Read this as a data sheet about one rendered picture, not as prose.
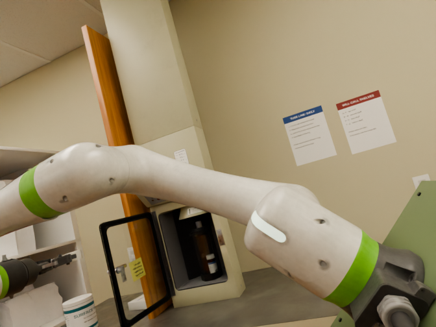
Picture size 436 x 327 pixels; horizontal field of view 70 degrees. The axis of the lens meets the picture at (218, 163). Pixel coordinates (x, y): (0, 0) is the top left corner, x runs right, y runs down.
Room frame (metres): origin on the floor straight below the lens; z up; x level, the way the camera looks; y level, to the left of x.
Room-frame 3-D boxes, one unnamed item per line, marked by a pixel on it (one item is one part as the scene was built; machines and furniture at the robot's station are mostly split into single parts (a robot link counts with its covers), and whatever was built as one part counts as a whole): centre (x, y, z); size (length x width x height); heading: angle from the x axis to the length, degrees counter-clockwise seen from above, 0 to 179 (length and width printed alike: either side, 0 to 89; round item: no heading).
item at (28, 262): (0.91, 0.60, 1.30); 0.09 x 0.08 x 0.07; 163
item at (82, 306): (1.49, 0.80, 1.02); 0.13 x 0.13 x 0.15
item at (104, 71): (1.63, 0.38, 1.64); 0.49 x 0.03 x 1.40; 163
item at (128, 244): (1.30, 0.43, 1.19); 0.30 x 0.01 x 0.40; 155
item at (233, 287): (1.53, 0.18, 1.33); 0.32 x 0.25 x 0.77; 73
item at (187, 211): (1.50, 0.16, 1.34); 0.18 x 0.18 x 0.05
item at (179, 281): (1.53, 0.18, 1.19); 0.26 x 0.24 x 0.35; 73
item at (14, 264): (0.84, 0.63, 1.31); 0.09 x 0.06 x 0.12; 73
